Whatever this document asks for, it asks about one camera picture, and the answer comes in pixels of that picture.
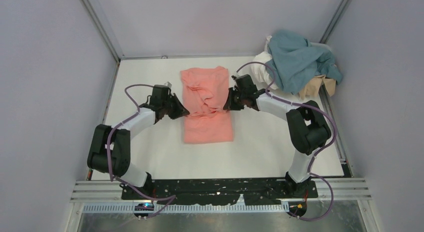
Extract beige t-shirt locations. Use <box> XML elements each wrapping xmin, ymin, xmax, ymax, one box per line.
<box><xmin>298</xmin><ymin>75</ymin><xmax>337</xmax><ymax>100</ymax></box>

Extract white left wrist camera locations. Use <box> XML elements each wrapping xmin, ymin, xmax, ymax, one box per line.
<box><xmin>164</xmin><ymin>81</ymin><xmax>172</xmax><ymax>90</ymax></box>

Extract purple cable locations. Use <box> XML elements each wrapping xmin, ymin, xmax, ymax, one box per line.
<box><xmin>235</xmin><ymin>61</ymin><xmax>339</xmax><ymax>223</ymax></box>
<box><xmin>105</xmin><ymin>84</ymin><xmax>177</xmax><ymax>219</ymax></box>

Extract right aluminium corner post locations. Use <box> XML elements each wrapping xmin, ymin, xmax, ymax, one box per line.
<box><xmin>319</xmin><ymin>0</ymin><xmax>352</xmax><ymax>44</ymax></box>

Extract left aluminium corner post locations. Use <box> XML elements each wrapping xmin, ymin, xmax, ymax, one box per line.
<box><xmin>80</xmin><ymin>0</ymin><xmax>121</xmax><ymax>65</ymax></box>

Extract aluminium corner post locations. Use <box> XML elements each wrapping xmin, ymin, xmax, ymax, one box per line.
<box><xmin>319</xmin><ymin>0</ymin><xmax>352</xmax><ymax>44</ymax></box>
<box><xmin>80</xmin><ymin>0</ymin><xmax>121</xmax><ymax>65</ymax></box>

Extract white slotted cable duct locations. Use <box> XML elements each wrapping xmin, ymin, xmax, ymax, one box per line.
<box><xmin>82</xmin><ymin>202</ymin><xmax>289</xmax><ymax>214</ymax></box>

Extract pink t-shirt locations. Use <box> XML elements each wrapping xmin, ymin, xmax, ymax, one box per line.
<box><xmin>180</xmin><ymin>66</ymin><xmax>234</xmax><ymax>144</ymax></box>

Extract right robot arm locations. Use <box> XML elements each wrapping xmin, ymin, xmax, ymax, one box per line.
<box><xmin>223</xmin><ymin>74</ymin><xmax>332</xmax><ymax>197</ymax></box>

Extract white t-shirt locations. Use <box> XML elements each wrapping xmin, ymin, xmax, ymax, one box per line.
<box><xmin>250</xmin><ymin>35</ymin><xmax>273</xmax><ymax>85</ymax></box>

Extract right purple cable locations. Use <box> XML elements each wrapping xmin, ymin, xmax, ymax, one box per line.
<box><xmin>235</xmin><ymin>61</ymin><xmax>339</xmax><ymax>223</ymax></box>

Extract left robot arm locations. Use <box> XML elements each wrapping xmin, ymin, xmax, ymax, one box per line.
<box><xmin>87</xmin><ymin>82</ymin><xmax>190</xmax><ymax>200</ymax></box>

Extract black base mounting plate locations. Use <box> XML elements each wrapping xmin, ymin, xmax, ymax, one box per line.
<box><xmin>119</xmin><ymin>177</ymin><xmax>318</xmax><ymax>206</ymax></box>

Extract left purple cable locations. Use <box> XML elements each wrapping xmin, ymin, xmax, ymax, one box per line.
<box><xmin>105</xmin><ymin>84</ymin><xmax>177</xmax><ymax>219</ymax></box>

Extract blue t-shirt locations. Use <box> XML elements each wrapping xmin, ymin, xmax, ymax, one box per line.
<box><xmin>266</xmin><ymin>30</ymin><xmax>343</xmax><ymax>94</ymax></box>

